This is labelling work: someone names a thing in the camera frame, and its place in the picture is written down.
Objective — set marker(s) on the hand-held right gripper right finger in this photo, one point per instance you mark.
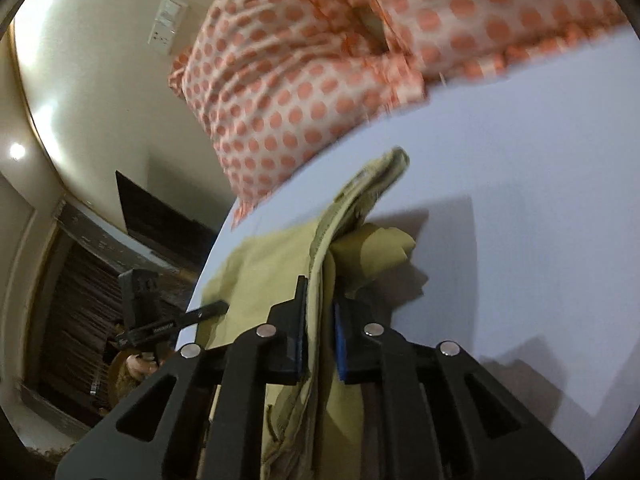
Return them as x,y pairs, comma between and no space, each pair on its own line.
342,350

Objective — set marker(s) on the orange polka dot pillow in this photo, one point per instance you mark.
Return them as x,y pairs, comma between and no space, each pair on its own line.
350,50

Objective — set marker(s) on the white wall switch plate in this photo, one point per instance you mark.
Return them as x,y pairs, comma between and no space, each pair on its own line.
167,19

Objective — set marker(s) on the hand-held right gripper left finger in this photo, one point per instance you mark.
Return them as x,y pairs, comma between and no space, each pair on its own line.
298,340

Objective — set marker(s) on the person's left hand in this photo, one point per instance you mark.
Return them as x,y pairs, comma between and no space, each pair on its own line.
141,366

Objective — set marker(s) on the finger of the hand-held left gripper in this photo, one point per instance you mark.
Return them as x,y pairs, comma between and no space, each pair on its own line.
205,311

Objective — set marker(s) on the olive green pants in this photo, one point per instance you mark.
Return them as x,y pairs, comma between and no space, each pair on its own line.
280,270

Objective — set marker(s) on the dark wooden headboard panel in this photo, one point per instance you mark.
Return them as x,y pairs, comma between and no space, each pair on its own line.
165,222

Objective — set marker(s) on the white bed sheet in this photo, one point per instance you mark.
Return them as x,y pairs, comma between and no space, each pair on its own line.
500,170

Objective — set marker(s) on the round ceiling light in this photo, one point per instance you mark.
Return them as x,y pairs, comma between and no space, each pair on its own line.
17,150

